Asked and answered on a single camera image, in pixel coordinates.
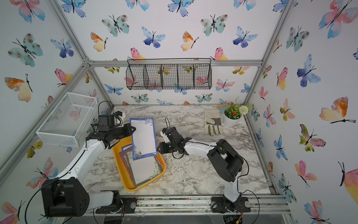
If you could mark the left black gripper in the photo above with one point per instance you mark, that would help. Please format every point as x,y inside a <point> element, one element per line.
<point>128,132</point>

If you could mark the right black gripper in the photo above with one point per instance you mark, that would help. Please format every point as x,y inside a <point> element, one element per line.
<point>161,148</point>

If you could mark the green floral stationery paper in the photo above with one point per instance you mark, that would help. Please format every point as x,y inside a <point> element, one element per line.
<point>142,170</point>

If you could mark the yellow plastic storage tray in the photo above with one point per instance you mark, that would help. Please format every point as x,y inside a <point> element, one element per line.
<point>124,176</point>

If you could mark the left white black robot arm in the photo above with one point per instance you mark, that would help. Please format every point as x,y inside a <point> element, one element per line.
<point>65,195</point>

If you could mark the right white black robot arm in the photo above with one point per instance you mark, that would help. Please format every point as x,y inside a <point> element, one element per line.
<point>224,159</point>

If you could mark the stack of stationery papers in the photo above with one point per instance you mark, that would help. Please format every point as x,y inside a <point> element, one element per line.
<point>127,148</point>

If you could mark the beige green gardening glove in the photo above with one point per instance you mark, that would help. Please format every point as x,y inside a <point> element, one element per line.
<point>212,123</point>

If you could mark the white potted flower plant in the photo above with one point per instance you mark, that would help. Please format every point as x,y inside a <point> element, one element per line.
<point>233,111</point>

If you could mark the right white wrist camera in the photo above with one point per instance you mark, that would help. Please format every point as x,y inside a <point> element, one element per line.
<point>164,135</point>

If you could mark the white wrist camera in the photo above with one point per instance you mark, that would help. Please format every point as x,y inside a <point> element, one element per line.
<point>119,115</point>
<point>164,135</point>

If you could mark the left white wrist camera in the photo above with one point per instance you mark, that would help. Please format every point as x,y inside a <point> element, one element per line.
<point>119,115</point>

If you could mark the white mesh wall basket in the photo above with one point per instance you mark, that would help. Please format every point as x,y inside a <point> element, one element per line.
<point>66,122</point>

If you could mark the black wire wall basket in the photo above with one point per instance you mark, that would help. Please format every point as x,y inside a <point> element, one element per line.
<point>169,74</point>

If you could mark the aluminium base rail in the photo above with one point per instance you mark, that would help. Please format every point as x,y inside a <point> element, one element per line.
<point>203,205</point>

